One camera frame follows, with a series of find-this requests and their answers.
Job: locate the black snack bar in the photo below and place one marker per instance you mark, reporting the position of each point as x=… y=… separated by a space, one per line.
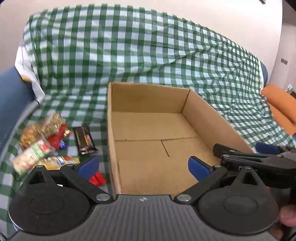
x=84 y=141

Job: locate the person's right hand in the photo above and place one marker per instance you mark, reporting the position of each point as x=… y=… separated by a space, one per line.
x=289 y=215

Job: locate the clear bag of orange nuts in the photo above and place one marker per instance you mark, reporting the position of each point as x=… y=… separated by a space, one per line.
x=28 y=137

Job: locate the small red snack packet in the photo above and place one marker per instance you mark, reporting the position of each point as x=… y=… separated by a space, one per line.
x=98 y=179

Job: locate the red gold-ended snack packet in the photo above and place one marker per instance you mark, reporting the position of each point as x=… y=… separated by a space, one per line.
x=57 y=138

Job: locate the small blue snack packet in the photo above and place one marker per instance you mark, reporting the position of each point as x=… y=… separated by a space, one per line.
x=62 y=144

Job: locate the white printed cloth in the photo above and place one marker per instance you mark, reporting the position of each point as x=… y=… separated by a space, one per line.
x=23 y=62

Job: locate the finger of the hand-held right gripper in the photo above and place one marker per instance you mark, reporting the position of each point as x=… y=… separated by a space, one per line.
x=222 y=150
x=267 y=148

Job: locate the wall switch plate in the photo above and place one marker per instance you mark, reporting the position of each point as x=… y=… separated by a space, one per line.
x=284 y=61

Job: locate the orange cushion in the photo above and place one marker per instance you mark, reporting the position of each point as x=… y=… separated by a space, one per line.
x=277 y=95
x=285 y=118

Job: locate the green checkered tablecloth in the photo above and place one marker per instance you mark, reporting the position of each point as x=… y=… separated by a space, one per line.
x=120 y=51

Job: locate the green and white snack packet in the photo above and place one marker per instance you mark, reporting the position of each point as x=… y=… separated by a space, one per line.
x=31 y=157

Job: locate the cardboard box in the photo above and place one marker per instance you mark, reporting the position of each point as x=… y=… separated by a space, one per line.
x=148 y=129

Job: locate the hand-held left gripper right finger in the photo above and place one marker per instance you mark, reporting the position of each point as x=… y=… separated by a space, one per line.
x=196 y=165

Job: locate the yellow and blue snack packet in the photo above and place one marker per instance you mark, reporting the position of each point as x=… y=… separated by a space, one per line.
x=60 y=161

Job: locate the small pale ornament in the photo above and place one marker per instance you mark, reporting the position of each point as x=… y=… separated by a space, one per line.
x=290 y=89

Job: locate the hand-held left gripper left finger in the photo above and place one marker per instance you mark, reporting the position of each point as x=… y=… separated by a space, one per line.
x=89 y=165

